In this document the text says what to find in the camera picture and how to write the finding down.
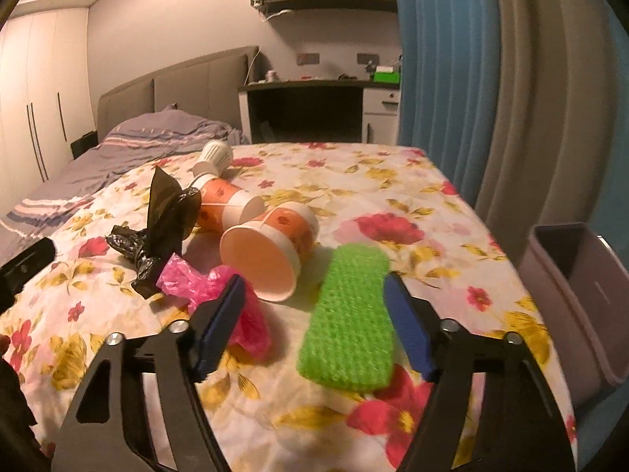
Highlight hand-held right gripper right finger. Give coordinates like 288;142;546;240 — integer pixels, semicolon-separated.
383;271;577;472

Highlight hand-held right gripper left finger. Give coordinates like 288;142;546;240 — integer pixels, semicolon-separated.
58;274;247;472

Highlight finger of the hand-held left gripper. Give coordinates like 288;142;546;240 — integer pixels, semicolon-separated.
0;237;56;315

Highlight pink plastic bag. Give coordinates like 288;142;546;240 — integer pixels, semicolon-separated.
156;252;272;360

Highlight green knitted cloth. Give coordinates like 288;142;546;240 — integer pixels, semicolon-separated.
296;243;396;394

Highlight orange paper cup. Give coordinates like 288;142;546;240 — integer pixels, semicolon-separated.
219;201;319;303
189;175;266;233

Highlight black plastic bag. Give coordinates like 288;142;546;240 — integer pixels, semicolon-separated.
105;167;202;298

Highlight grey plastic bin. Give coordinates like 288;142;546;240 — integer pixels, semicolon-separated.
518;223;629;406

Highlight white grid-print paper cup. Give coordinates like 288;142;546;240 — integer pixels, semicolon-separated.
191;140;233;178

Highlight black nightstand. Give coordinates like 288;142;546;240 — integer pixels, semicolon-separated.
70;129;99;160

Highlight floral tablecloth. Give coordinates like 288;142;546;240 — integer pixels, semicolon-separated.
0;142;578;472

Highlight bed with grey blanket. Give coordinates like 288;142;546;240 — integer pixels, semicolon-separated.
0;105;251;266

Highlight white wardrobe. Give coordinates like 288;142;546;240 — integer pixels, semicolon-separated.
0;7;96;197

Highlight white drawer cabinet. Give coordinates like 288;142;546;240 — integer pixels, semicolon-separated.
362;89;402;144

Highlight grey padded headboard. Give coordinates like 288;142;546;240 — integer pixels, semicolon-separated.
97;46;259;144

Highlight dark-topped desk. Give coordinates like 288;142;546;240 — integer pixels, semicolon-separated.
238;79;403;144

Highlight blue and grey curtain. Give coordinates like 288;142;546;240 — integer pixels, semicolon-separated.
390;0;629;472

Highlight white cable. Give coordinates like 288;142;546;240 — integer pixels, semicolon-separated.
246;9;296;85

